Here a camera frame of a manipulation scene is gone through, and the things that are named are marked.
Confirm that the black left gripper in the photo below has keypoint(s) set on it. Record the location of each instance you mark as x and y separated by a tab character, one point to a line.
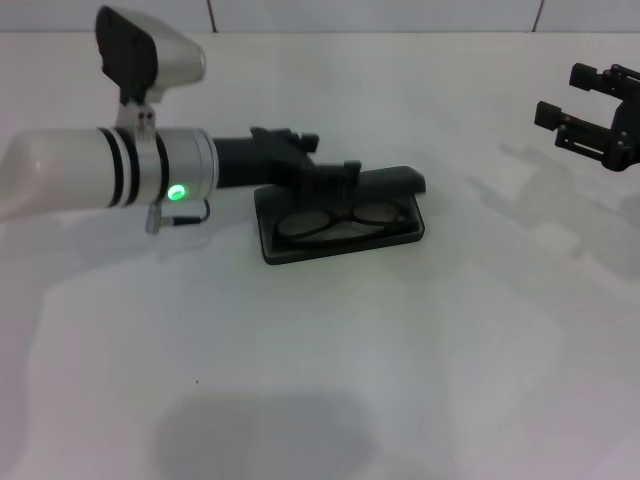
250	162

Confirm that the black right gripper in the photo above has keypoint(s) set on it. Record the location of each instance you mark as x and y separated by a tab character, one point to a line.
625	135

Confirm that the black glasses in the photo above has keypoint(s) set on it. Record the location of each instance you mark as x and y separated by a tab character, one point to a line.
345	220

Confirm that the black glasses case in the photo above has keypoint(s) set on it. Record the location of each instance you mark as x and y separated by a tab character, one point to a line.
300	255

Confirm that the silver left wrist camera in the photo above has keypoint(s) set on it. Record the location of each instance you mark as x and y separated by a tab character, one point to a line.
170	55

